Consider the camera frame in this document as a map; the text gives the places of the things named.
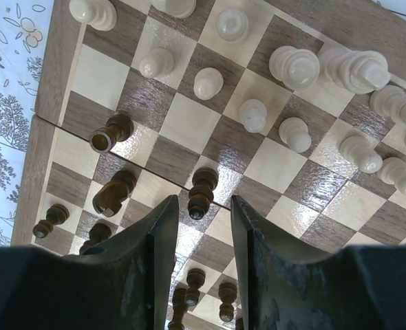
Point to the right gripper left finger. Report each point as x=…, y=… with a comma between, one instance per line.
x=120, y=283

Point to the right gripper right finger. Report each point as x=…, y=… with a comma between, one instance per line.
x=285, y=283

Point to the wooden chess board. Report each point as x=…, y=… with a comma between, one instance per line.
x=223, y=120

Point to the dark pawn chess piece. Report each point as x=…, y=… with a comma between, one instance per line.
x=57, y=214

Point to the dark bishop chess piece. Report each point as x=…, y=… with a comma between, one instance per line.
x=201, y=195

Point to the dark rook chess piece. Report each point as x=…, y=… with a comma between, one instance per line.
x=117, y=129

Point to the light rook chess piece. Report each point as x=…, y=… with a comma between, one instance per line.
x=232, y=25

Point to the floral table mat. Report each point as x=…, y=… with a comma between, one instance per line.
x=7, y=103

